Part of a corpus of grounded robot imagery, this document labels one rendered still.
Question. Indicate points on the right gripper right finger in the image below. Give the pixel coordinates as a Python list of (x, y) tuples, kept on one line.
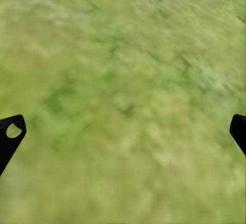
[(238, 131)]

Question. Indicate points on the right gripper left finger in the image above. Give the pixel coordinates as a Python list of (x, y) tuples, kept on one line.
[(12, 131)]

